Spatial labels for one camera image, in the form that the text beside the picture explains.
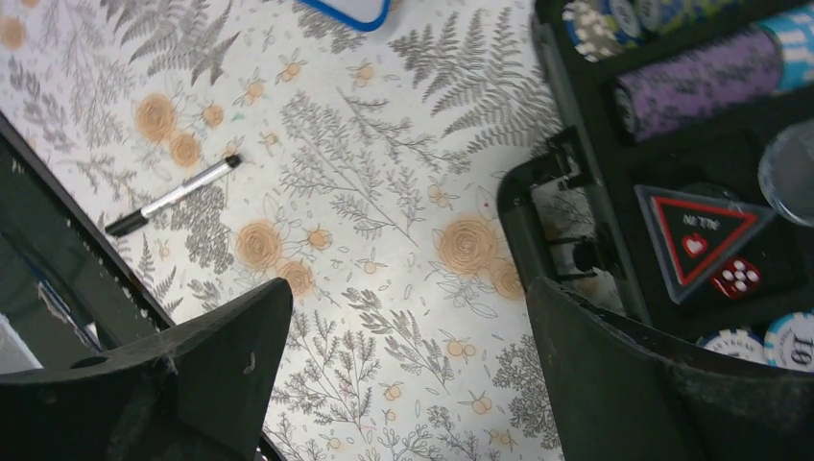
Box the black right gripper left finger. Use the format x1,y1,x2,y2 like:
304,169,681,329
1,279,293,460

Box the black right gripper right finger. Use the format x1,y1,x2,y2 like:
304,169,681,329
527,278,813,460

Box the silver black marker pen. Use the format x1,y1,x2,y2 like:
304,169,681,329
105,154,243,238

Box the blue framed whiteboard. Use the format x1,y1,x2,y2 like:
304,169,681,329
301,0,391,32

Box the red dice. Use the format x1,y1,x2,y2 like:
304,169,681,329
710,257,762,300

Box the triangular black red dealer button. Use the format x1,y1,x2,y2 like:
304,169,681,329
634,184,775,304

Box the floral patterned table mat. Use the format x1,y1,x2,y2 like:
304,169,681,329
1,1,563,460

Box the black poker chip case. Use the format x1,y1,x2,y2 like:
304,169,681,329
496,1,813,340

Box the purple poker chip stack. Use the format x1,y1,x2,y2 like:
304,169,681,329
612,29,783,141

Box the blue white poker chip stack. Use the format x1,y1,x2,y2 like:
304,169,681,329
756,2,813,92

